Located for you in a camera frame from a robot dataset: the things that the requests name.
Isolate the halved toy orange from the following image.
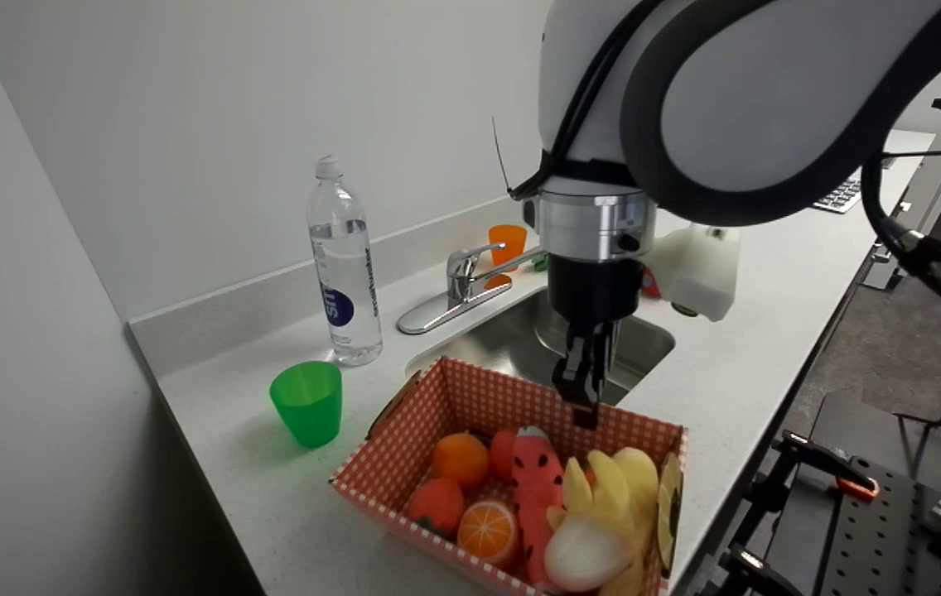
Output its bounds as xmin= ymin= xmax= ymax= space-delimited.
xmin=453 ymin=496 xmax=521 ymax=569

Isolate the yellow toy banana bunch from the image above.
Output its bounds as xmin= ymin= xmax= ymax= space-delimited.
xmin=558 ymin=445 xmax=681 ymax=596

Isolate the black perforated mounting table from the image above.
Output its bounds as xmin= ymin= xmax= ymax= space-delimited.
xmin=763 ymin=391 xmax=941 ymax=596

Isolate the whole toy orange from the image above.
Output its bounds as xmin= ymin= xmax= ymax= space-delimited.
xmin=432 ymin=431 xmax=492 ymax=495

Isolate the small red toy fruit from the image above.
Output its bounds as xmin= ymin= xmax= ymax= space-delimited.
xmin=488 ymin=426 xmax=521 ymax=485

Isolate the green plastic cup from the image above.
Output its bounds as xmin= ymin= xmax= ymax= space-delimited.
xmin=266 ymin=358 xmax=346 ymax=455

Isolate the chrome sink faucet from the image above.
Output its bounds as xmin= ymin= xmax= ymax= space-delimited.
xmin=395 ymin=241 xmax=551 ymax=337

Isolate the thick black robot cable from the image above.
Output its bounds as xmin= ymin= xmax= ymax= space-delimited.
xmin=858 ymin=136 xmax=941 ymax=332

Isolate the toy watermelon slice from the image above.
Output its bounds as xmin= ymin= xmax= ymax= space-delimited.
xmin=508 ymin=426 xmax=569 ymax=591

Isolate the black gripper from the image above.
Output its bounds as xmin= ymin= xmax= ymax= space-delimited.
xmin=542 ymin=255 xmax=646 ymax=431

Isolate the orange plastic cup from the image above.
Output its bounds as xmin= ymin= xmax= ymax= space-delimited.
xmin=488 ymin=223 xmax=531 ymax=272

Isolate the black clamp with red tip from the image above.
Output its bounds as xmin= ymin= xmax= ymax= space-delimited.
xmin=763 ymin=426 xmax=884 ymax=507

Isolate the stainless steel sink basin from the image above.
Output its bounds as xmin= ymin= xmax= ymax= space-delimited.
xmin=407 ymin=289 xmax=678 ymax=409

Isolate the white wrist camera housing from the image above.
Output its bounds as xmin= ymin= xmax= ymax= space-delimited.
xmin=646 ymin=224 xmax=742 ymax=324

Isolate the white toy garlic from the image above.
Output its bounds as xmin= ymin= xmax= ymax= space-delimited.
xmin=540 ymin=518 xmax=628 ymax=592

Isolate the red toy strawberry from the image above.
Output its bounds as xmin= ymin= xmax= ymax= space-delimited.
xmin=405 ymin=473 xmax=466 ymax=541

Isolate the clear plastic water bottle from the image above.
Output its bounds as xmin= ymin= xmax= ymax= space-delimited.
xmin=304 ymin=151 xmax=385 ymax=368

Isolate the orange checkered cardboard box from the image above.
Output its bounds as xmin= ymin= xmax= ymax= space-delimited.
xmin=328 ymin=353 xmax=690 ymax=596

